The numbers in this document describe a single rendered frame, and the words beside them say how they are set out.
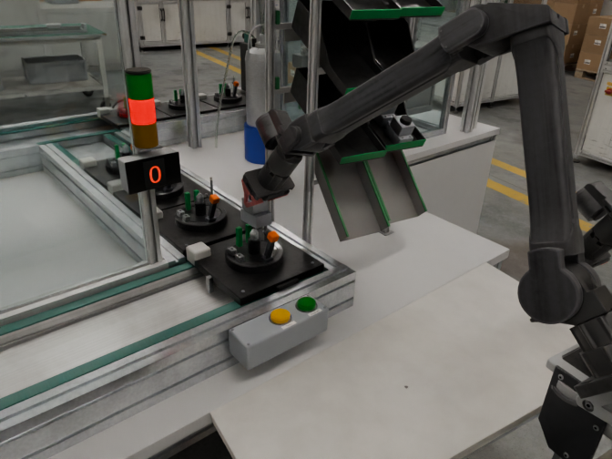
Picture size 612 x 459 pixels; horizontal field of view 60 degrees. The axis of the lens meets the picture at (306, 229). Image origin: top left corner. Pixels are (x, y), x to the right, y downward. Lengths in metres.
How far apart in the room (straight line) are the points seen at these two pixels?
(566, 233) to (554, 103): 0.17
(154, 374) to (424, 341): 0.59
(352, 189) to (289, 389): 0.57
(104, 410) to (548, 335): 0.97
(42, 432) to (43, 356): 0.20
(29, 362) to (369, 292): 0.78
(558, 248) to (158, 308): 0.84
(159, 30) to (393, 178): 8.84
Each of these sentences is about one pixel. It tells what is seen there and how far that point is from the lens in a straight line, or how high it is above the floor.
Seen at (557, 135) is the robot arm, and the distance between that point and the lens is 0.78.
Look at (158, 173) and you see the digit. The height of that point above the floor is 1.20.
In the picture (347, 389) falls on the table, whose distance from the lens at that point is 1.11.
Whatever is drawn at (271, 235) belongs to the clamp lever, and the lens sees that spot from 1.18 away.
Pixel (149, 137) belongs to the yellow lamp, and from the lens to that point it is 1.15.
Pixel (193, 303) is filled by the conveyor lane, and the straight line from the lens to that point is 1.24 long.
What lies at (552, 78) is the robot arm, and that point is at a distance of 0.79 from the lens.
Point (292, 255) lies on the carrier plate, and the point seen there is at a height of 0.97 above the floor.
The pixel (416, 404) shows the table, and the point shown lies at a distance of 1.10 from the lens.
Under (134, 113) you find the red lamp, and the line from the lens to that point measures 1.14.
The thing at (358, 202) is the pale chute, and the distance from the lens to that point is 1.40.
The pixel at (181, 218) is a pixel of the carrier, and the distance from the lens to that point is 1.46.
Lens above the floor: 1.63
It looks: 28 degrees down
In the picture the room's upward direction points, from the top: 2 degrees clockwise
